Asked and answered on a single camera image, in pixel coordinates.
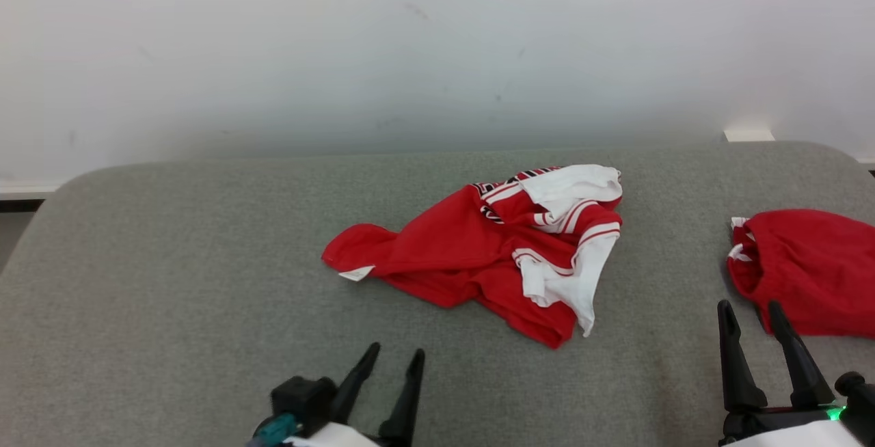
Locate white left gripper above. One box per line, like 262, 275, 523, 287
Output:
284, 342, 427, 447

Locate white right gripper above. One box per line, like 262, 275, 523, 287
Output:
717, 300, 867, 447

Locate red shorts with white band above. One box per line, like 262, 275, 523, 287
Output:
726, 209, 875, 338

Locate red jersey with white sleeves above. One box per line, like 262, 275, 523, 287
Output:
321, 164, 624, 351

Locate grey fabric sofa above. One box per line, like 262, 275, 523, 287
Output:
0, 141, 875, 447

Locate white wall baseboard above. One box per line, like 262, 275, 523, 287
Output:
0, 184, 66, 214

